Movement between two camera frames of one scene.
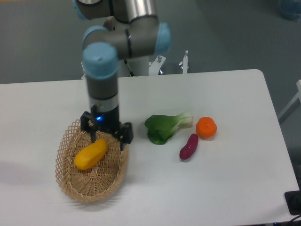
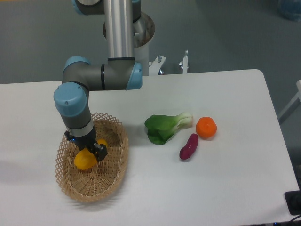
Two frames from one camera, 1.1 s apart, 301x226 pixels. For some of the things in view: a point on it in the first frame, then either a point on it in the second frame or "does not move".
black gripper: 107,120 to 83,141
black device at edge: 293,200 does not move
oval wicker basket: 100,181 does not move
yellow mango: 91,154 does not move
